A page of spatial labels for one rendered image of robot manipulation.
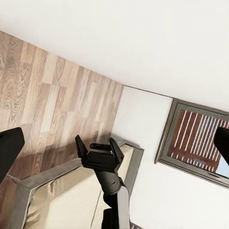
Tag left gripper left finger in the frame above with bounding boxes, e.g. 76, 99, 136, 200
0, 127, 25, 184

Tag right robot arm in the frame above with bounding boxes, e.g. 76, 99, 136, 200
75, 135, 131, 229

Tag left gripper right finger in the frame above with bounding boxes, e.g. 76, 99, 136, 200
214, 127, 229, 164

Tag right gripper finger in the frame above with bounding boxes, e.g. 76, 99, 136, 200
104, 137, 125, 164
75, 135, 99, 165

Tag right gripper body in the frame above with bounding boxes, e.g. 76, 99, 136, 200
82, 151, 122, 187

